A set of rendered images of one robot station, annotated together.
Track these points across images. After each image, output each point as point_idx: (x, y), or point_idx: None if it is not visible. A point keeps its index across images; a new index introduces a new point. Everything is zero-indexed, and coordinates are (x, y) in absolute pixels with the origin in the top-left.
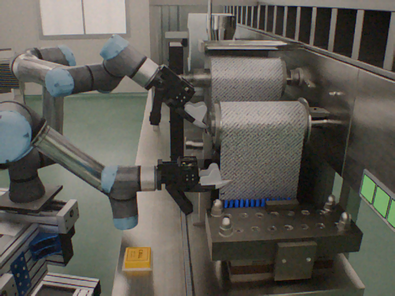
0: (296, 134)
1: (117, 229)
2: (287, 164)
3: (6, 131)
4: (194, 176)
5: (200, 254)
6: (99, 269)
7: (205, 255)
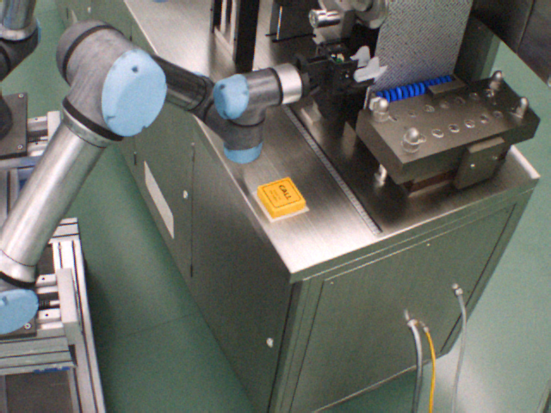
0: (465, 2)
1: (29, 116)
2: (449, 37)
3: (145, 87)
4: (349, 72)
5: (353, 170)
6: None
7: (360, 170)
